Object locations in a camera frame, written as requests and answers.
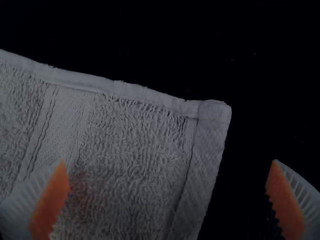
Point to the pale towel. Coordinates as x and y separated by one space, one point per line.
120 150

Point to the black mat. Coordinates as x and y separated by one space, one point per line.
200 37

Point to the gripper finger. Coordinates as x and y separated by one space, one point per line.
42 207
292 207

